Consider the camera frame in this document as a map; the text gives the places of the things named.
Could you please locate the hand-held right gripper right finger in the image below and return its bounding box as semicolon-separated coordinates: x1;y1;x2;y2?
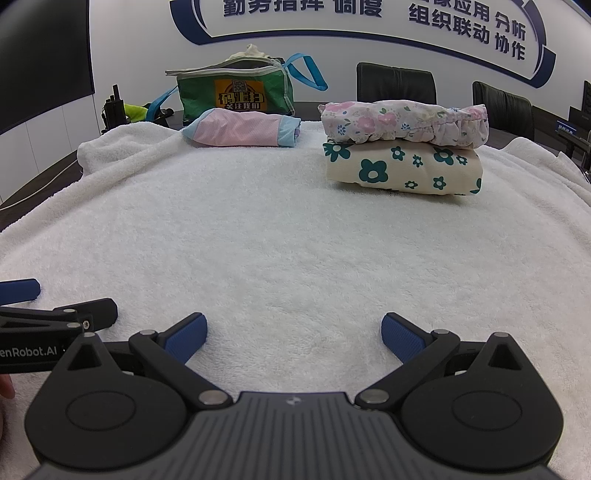
355;312;535;409

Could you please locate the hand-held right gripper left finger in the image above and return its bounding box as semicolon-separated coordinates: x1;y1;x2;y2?
55;313;234;409

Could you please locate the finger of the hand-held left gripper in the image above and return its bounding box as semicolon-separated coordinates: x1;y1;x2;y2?
0;278;41;306
0;298;118;343

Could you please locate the pink and blue garment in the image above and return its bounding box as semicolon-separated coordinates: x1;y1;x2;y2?
181;109;302;149

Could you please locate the white towel blanket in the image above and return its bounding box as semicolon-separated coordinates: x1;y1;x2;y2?
0;115;591;480

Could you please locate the folded cream green-flower garment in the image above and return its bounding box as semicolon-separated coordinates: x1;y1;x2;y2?
323;141;483;197

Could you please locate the black walkie-talkie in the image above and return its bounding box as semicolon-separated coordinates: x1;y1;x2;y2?
102;84;127;134

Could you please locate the folded pink floral garment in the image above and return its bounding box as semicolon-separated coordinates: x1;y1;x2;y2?
318;99;490;149

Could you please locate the green zip bag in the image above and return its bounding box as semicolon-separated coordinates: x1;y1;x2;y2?
147;52;329;124

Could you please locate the black office chair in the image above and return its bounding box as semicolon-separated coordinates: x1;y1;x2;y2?
472;80;535;141
356;62;437;104

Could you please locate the black desk monitor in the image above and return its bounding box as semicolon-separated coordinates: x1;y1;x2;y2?
569;106;591;139

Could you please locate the cream cloth in bag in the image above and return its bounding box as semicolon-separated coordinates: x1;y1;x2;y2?
228;44;273;63

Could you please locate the black wall screen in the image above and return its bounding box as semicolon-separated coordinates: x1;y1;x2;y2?
0;0;95;137

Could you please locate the blue wall sign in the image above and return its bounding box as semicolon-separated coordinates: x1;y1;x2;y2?
168;0;557;90

